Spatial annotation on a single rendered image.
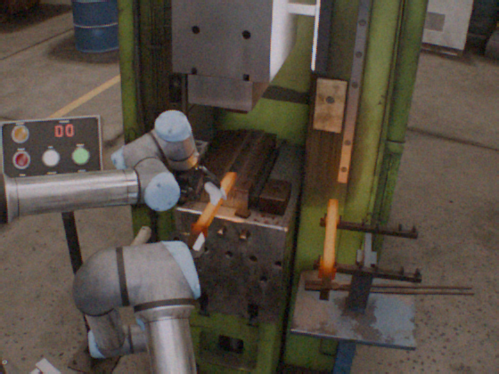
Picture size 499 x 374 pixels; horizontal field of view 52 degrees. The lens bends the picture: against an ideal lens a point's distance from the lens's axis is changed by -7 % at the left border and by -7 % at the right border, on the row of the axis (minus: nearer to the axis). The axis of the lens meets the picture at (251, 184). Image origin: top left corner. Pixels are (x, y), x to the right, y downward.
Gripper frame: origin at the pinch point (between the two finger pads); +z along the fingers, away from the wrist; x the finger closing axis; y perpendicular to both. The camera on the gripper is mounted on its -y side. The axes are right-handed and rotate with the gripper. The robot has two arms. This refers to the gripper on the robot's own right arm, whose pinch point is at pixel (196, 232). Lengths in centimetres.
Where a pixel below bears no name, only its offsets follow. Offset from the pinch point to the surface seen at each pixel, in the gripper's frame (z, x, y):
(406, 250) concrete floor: 144, 75, 99
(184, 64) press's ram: 27.3, -13.0, -39.3
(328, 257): 4.8, 37.1, 3.8
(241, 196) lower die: 27.7, 5.6, 3.6
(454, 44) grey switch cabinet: 547, 130, 80
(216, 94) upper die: 27.3, -3.3, -30.7
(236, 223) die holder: 21.8, 5.6, 10.1
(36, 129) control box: 14, -61, -17
